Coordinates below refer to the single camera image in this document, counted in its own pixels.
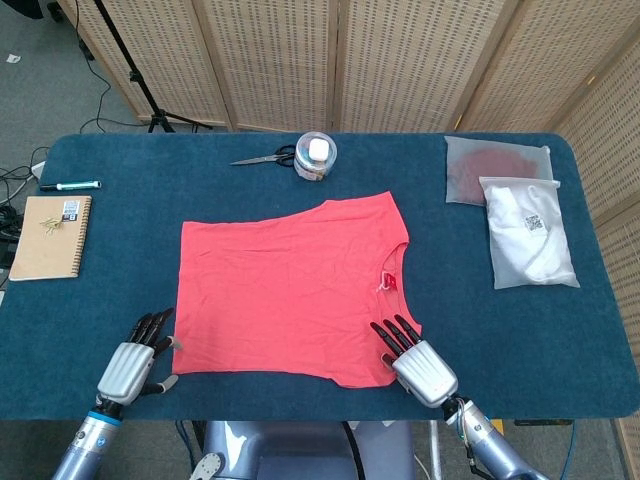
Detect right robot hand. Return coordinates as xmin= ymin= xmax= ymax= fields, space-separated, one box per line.
xmin=369 ymin=313 xmax=460 ymax=410

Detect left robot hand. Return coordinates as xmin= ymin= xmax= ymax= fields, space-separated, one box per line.
xmin=96 ymin=307 xmax=180 ymax=406

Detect red sleeveless shirt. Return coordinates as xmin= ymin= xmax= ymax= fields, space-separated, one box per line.
xmin=171 ymin=193 xmax=424 ymax=390

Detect white table leg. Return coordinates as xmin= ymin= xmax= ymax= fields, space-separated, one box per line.
xmin=428 ymin=419 xmax=444 ymax=480

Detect kraft spiral notebook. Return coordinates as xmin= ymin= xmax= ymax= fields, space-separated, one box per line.
xmin=8 ymin=195 xmax=94 ymax=282

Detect blue grey robot torso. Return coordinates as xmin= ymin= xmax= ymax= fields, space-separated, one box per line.
xmin=189 ymin=419 xmax=416 ymax=480

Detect bag with white garment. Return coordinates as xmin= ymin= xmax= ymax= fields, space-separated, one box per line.
xmin=478 ymin=175 xmax=581 ymax=291

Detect white green marker pen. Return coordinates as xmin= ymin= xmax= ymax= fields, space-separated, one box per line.
xmin=39 ymin=180 xmax=104 ymax=193

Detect bag with red garment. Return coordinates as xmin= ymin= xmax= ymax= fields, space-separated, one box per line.
xmin=443 ymin=135 xmax=555 ymax=206

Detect blue carpet table mat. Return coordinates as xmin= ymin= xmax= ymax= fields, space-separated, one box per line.
xmin=0 ymin=131 xmax=634 ymax=421

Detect clear plastic jar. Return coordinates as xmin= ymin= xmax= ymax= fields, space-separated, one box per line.
xmin=293 ymin=130 xmax=338 ymax=183

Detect black tripod stand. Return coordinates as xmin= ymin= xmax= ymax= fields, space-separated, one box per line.
xmin=92 ymin=0 xmax=214 ymax=134

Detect wicker folding screen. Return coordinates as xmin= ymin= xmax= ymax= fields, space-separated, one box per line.
xmin=57 ymin=0 xmax=640 ymax=480

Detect black office chair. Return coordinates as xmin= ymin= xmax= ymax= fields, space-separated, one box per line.
xmin=0 ymin=0 xmax=65 ymax=22

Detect black floor cable bundle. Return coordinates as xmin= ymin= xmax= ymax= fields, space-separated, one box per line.
xmin=0 ymin=144 xmax=49 ymax=291

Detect black handled scissors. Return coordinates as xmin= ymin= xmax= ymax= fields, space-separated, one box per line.
xmin=229 ymin=144 xmax=297 ymax=168

